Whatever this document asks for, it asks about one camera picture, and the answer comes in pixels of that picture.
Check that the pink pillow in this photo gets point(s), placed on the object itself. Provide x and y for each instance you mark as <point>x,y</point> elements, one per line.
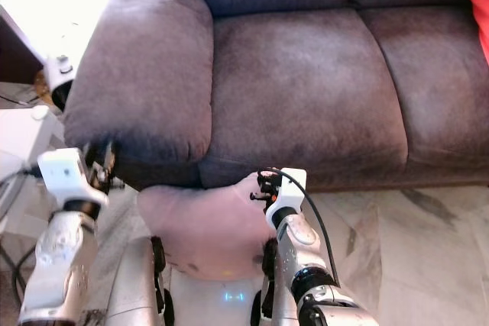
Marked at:
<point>199,227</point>

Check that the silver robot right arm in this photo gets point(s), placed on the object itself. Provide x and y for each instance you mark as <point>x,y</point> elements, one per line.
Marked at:
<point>302,246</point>

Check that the white and black blender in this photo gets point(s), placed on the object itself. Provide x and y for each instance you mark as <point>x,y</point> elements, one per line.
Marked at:
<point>57,74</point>

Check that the silver robot left leg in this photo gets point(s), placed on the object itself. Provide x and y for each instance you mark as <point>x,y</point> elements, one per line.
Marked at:
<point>134,284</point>

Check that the white robot waist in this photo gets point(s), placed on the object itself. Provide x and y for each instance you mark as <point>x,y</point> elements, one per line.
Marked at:
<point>221,303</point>

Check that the dark wooden cabinet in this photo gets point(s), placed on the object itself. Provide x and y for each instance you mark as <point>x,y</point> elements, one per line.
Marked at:
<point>15,55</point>

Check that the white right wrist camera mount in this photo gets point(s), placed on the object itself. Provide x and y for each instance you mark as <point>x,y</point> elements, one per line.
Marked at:
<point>292,188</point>

